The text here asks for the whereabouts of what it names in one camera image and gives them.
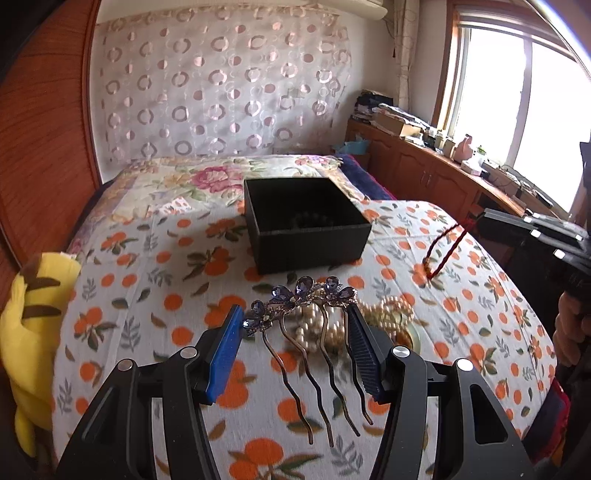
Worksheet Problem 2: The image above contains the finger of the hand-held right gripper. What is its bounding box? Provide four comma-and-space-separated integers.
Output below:
478, 208, 590, 243
477, 220, 591, 270

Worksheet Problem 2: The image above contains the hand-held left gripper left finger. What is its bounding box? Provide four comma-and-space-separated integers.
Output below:
55, 305, 245, 480

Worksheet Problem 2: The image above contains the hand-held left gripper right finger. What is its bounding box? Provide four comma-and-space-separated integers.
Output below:
344, 305, 537, 480

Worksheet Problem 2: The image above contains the purple rhinestone hair comb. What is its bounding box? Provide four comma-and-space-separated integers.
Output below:
244, 275, 375, 448

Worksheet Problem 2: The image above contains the red braided cord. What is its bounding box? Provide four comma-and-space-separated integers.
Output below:
422, 217, 484, 282

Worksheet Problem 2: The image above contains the black jewelry box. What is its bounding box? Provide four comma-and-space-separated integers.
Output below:
243, 176, 373, 276

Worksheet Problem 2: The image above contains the person's right hand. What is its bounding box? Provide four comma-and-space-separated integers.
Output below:
554, 290, 591, 367

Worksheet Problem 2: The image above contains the pale green bangle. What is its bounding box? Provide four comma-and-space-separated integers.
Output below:
393, 318, 424, 354

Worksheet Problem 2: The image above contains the pink figurine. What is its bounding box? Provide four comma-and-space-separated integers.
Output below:
454, 134, 476, 163

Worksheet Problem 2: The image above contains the orange fruit print blanket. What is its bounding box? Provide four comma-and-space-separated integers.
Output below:
51, 199, 562, 480

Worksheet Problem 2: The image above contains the wooden cabinet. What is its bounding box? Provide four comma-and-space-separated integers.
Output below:
345, 119, 573, 234

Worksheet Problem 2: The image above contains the red patterned cloth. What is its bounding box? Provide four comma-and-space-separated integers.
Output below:
526, 369, 591, 467

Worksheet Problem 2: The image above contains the window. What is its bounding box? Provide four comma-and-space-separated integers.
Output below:
434, 0, 591, 217

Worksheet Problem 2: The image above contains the cardboard box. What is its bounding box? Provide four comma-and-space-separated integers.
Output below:
373, 110, 431, 138

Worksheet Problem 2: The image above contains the navy blue blanket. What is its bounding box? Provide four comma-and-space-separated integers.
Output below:
339, 154, 394, 202

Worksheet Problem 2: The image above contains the floral patchwork quilt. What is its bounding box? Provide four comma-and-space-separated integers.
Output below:
69, 154, 370, 260

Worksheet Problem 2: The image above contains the teal bag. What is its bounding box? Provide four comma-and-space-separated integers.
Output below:
334, 140, 371, 157

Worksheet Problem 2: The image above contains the yellow plush toy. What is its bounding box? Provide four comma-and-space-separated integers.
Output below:
0, 251, 83, 459

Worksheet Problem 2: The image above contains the pile of dark clothes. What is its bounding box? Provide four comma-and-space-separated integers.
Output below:
355, 90, 394, 124

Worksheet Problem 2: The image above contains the beige window curtain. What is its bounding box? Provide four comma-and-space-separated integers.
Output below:
392, 0, 459, 118

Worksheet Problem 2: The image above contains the sheer circle pattern curtain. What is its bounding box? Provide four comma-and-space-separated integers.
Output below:
95, 7, 354, 165

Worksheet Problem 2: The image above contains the wooden headboard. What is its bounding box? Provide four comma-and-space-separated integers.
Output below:
0, 0, 112, 278

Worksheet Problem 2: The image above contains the white air conditioner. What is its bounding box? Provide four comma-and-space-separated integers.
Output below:
305, 0, 389, 20

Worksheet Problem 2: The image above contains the pearl necklace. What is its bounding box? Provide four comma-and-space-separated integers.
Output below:
286, 295, 416, 357

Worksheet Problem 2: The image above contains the dark beaded bracelet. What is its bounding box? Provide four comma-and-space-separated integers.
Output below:
288, 209, 336, 230

